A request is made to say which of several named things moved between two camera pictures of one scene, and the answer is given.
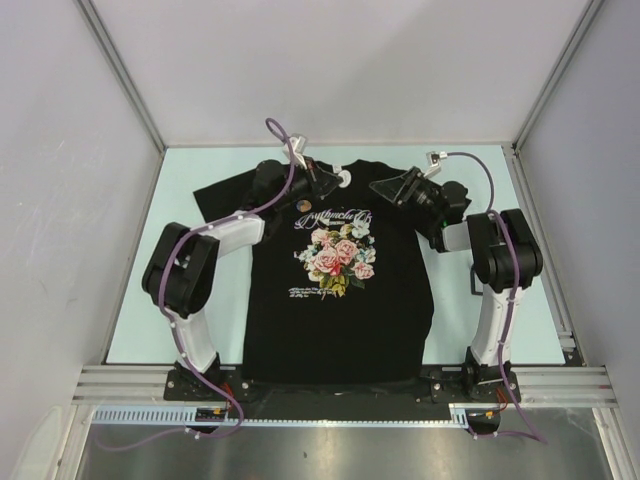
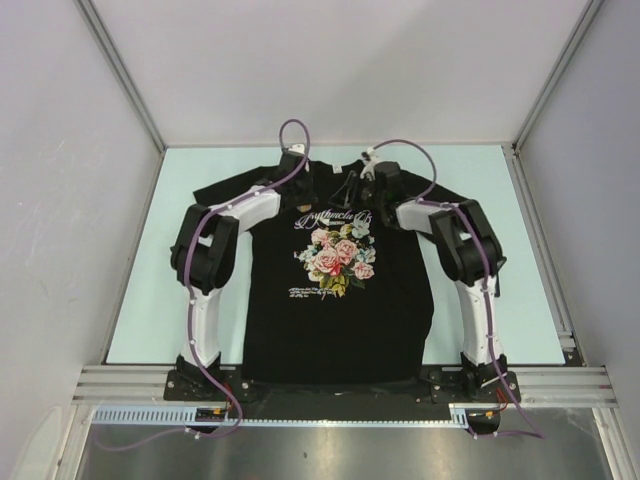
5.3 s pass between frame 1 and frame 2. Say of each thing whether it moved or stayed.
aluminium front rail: stayed
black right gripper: moved
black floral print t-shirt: stayed
